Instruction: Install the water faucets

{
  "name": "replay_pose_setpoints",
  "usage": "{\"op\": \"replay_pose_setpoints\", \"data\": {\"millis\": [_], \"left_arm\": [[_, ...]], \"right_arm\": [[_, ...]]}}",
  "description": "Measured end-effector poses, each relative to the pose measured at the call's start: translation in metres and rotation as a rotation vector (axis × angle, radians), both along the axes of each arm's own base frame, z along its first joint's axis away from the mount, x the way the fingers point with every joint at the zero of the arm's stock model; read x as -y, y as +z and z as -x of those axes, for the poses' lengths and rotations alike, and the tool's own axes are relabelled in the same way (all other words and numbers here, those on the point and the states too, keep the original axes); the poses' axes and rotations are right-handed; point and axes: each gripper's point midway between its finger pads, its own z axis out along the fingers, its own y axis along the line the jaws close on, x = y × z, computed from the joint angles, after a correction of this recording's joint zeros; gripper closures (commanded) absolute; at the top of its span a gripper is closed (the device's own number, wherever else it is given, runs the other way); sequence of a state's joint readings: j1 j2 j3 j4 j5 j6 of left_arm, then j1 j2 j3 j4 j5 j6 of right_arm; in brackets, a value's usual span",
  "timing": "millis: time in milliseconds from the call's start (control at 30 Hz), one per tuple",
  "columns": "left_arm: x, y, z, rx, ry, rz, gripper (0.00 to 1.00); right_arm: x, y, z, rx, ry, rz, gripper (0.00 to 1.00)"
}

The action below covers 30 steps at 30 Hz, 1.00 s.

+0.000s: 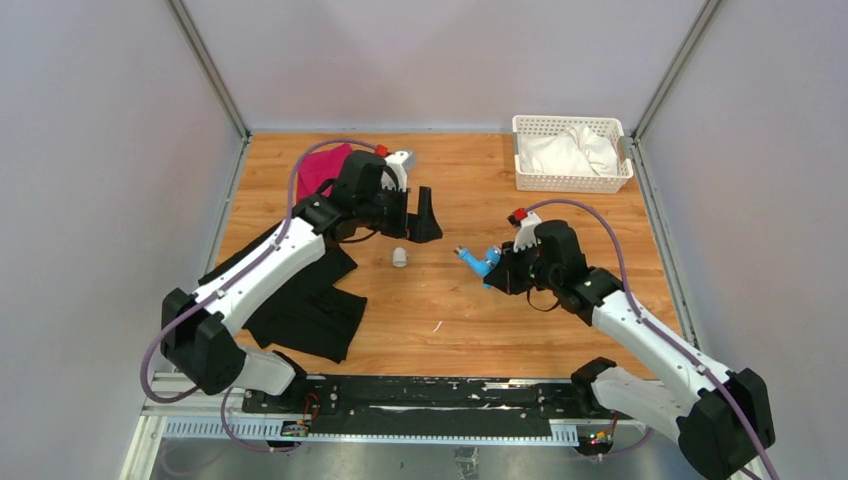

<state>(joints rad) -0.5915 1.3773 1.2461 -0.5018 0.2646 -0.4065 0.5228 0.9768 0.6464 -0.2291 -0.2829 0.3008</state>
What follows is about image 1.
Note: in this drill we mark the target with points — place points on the white plastic basket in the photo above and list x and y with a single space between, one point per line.
546 125

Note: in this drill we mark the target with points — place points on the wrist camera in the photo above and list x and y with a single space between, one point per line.
399 163
524 221

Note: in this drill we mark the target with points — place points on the white cloth in basket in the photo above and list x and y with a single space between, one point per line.
577 151

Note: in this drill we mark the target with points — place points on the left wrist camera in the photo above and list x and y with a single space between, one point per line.
399 163

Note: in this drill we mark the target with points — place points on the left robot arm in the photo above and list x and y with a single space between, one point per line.
199 328

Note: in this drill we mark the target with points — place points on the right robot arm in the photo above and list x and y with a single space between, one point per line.
662 358

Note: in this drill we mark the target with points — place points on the black cloth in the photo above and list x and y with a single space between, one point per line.
309 313

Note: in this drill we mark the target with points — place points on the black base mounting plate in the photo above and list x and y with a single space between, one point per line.
431 407

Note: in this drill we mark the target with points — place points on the aluminium frame rail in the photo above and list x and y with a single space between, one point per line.
216 418

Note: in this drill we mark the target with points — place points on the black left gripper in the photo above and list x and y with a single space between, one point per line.
420 227

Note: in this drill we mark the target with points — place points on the blue water faucet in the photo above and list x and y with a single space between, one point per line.
480 266

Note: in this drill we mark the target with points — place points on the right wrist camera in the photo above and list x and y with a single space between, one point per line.
524 221

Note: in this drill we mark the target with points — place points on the magenta cloth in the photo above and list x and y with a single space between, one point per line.
318 167

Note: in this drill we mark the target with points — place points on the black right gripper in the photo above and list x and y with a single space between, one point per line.
504 276

